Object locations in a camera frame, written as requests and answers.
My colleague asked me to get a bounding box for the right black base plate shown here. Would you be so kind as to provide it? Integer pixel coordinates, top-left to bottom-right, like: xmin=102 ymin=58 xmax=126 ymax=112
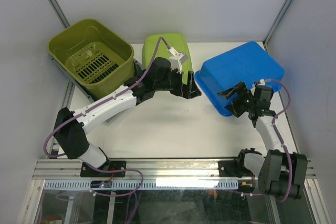
xmin=218 ymin=159 xmax=254 ymax=178

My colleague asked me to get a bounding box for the aluminium mounting rail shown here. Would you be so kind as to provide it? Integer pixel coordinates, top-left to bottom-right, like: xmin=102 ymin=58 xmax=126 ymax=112
xmin=33 ymin=157 xmax=315 ymax=182

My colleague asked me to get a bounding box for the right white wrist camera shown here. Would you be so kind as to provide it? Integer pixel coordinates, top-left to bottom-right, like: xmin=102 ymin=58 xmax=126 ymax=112
xmin=253 ymin=79 xmax=266 ymax=87

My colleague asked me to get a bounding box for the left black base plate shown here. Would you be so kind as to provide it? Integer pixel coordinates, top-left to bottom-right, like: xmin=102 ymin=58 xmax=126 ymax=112
xmin=80 ymin=159 xmax=127 ymax=178

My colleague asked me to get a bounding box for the blue plastic tub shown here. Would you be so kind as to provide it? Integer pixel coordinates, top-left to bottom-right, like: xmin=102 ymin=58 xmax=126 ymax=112
xmin=194 ymin=41 xmax=285 ymax=117

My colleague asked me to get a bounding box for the olive green slotted basket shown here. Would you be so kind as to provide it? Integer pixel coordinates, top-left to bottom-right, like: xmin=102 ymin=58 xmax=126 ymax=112
xmin=48 ymin=19 xmax=134 ymax=100

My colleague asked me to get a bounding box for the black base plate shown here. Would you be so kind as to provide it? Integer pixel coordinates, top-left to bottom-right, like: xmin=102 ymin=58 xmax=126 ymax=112
xmin=218 ymin=159 xmax=254 ymax=178
xmin=80 ymin=159 xmax=127 ymax=178

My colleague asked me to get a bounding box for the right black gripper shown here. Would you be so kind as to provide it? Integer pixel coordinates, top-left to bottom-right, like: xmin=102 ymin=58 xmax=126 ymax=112
xmin=217 ymin=81 xmax=256 ymax=117

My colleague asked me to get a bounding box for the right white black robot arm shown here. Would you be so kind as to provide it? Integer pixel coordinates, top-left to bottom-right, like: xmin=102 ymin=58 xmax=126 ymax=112
xmin=218 ymin=80 xmax=308 ymax=202

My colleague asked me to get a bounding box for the white slotted cable duct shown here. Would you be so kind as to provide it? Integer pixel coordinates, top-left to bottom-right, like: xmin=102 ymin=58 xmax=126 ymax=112
xmin=44 ymin=178 xmax=238 ymax=191

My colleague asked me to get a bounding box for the right aluminium frame post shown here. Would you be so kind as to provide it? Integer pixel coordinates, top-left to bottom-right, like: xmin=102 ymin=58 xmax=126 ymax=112
xmin=262 ymin=0 xmax=293 ymax=49

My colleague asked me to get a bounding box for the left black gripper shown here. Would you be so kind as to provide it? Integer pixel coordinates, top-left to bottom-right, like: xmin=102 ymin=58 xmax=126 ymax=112
xmin=155 ymin=67 xmax=201 ymax=100

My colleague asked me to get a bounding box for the grey tray under basket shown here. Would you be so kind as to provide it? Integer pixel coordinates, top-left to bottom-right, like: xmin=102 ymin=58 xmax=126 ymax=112
xmin=47 ymin=55 xmax=144 ymax=124

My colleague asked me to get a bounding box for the lime green shallow tub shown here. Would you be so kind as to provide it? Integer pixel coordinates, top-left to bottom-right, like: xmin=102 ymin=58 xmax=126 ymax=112
xmin=142 ymin=32 xmax=193 ymax=86

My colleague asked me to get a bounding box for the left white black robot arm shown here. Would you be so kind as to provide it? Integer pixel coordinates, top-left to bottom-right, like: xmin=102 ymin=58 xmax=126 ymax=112
xmin=52 ymin=57 xmax=202 ymax=176

